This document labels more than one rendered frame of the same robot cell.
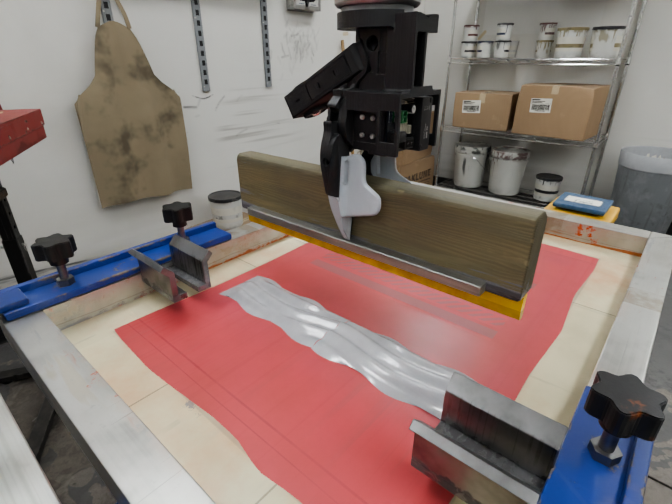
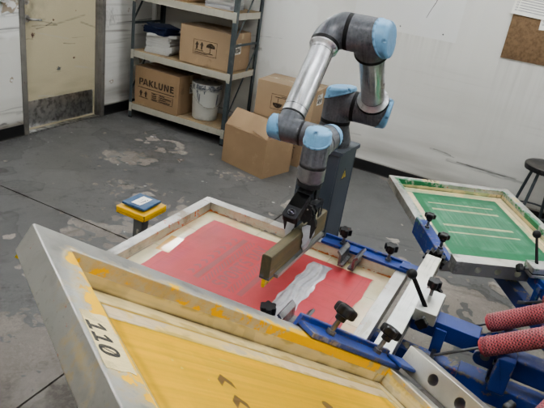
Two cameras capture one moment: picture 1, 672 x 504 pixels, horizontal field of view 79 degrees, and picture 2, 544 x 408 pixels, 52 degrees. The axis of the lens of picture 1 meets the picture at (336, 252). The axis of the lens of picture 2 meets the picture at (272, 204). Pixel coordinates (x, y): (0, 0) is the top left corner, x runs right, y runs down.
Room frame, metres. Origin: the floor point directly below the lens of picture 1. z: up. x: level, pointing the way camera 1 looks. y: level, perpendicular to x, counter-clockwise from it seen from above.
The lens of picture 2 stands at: (0.93, 1.34, 1.87)
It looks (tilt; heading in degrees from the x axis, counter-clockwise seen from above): 24 degrees down; 253
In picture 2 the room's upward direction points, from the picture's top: 9 degrees clockwise
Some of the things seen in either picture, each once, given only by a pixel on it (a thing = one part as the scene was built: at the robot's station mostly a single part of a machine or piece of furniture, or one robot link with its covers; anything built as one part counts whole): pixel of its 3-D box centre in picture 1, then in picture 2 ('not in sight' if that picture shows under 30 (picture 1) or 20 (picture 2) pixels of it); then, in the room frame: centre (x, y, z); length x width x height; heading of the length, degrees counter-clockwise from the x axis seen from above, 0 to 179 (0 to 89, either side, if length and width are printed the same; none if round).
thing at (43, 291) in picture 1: (134, 277); not in sight; (0.50, 0.28, 0.98); 0.30 x 0.05 x 0.07; 139
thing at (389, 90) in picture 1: (381, 87); (307, 199); (0.41, -0.04, 1.23); 0.09 x 0.08 x 0.12; 49
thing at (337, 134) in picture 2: not in sight; (320, 138); (0.37, -0.13, 1.39); 0.11 x 0.11 x 0.08; 54
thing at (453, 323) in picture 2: not in sight; (445, 327); (0.07, 0.28, 1.02); 0.17 x 0.06 x 0.05; 139
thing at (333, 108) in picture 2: not in sight; (340, 102); (0.11, -0.66, 1.37); 0.13 x 0.12 x 0.14; 144
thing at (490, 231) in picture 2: not in sight; (499, 221); (-0.47, -0.29, 1.05); 1.08 x 0.61 x 0.23; 79
